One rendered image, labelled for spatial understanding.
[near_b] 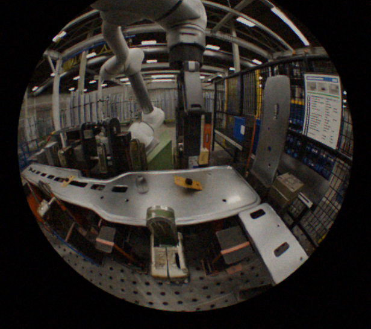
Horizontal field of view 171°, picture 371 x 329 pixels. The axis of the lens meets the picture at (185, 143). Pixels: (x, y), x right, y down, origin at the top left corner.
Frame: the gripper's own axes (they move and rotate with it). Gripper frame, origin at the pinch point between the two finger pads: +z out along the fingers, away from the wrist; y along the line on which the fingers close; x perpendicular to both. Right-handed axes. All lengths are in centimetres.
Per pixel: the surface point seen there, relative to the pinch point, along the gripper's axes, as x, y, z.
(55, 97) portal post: -355, -215, -84
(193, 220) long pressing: -0.1, 11.3, 15.1
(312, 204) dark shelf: 32.4, 23.2, 12.8
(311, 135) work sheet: 55, 5, -2
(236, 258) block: 6.4, 22.7, 16.8
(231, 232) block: 7.8, 15.8, 16.8
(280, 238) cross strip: 16.5, 23.9, 14.9
